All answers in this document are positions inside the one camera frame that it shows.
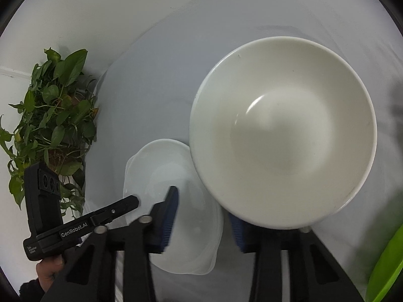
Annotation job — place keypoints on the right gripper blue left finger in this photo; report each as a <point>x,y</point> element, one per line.
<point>163,216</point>

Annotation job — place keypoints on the green plastic bowl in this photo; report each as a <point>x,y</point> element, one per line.
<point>387,270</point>

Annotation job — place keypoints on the green leafy pothos plant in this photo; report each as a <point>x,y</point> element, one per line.
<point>57,127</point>

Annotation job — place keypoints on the small white scalloped plate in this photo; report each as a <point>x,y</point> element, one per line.
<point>198,226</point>

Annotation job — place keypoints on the person's left hand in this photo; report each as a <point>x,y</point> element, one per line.
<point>47,270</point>

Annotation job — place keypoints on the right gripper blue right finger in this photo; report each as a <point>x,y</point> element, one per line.
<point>240,230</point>

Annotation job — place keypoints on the grey tablecloth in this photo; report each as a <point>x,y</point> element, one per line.
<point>148,92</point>

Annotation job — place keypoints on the cream ceramic bowl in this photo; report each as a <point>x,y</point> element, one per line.
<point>283,132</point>

